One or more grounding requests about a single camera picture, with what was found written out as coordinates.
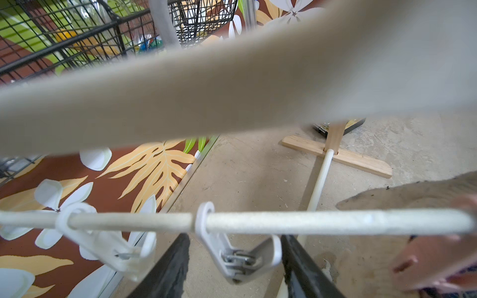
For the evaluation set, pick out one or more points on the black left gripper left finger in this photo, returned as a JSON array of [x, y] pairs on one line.
[[167, 277]]

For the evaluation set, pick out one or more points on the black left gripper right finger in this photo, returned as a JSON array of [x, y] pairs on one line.
[[303, 277]]

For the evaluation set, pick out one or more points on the pink clothes peg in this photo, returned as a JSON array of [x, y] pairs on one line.
[[439, 262]]

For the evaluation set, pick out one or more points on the blue dotted yellow cuff glove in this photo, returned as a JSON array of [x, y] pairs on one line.
[[465, 276]]

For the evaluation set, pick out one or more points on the white clothes peg left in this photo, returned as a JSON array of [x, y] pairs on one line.
[[109, 247]]

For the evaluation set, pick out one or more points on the white clothes peg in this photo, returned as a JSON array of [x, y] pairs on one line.
[[236, 265], [109, 247]]

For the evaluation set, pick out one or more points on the black wire basket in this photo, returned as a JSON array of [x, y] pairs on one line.
[[41, 38]]

